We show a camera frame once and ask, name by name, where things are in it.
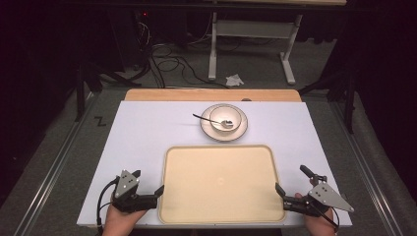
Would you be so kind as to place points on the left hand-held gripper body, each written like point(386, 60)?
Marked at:
point(126, 184)

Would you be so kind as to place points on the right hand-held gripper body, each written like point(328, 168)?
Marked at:
point(327, 196)

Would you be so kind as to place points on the beige plastic tray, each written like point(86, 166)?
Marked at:
point(219, 187)

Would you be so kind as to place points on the person's right hand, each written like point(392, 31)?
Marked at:
point(319, 226)

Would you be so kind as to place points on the person's left hand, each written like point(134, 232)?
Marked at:
point(119, 221)

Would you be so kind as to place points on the white plate with dark rim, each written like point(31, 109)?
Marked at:
point(209, 132)

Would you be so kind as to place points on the black stand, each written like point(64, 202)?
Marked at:
point(350, 98)
point(80, 88)

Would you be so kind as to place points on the metal spoon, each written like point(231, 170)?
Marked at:
point(209, 120)

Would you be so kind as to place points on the white bowl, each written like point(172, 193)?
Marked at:
point(218, 114)

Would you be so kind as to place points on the wooden table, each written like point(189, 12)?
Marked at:
point(196, 95)

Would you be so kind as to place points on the crumpled white paper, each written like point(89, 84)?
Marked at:
point(234, 80)

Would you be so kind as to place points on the metal floor rail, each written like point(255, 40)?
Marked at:
point(370, 178)
point(49, 178)

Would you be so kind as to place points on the white metal desk frame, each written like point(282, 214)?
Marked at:
point(252, 29)

